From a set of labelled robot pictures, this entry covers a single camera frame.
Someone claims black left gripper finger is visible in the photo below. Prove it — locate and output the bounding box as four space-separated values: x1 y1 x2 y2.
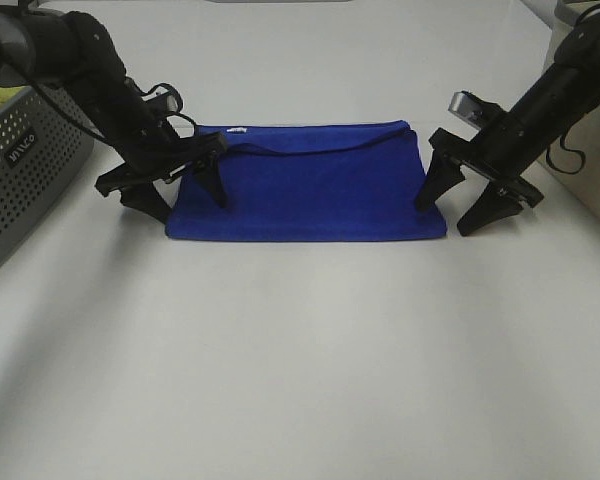
192 154 228 208
120 183 171 225

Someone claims blue towel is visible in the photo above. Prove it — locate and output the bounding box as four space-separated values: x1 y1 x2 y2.
166 120 447 242

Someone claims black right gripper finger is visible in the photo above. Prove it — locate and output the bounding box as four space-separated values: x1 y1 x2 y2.
414 150 465 210
457 183 523 236

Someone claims grey perforated laundry basket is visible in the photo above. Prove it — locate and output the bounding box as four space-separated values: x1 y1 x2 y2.
0 87 94 266

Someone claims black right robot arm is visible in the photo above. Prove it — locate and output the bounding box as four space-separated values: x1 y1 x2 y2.
414 4 600 236

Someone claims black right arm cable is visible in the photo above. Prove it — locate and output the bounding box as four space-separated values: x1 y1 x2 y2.
544 129 589 176

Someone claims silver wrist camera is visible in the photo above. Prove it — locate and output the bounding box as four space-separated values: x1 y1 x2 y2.
145 92 182 116
448 91 494 130

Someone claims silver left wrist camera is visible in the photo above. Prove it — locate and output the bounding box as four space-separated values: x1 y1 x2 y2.
145 92 182 116

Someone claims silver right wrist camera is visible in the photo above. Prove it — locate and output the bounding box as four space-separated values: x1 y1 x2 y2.
448 91 494 130

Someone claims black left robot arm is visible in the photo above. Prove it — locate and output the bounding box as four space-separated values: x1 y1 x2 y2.
0 1 228 222

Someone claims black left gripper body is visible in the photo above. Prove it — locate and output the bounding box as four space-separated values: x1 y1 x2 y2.
93 99 229 199

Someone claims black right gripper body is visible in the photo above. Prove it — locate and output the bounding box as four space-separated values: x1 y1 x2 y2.
429 107 543 207

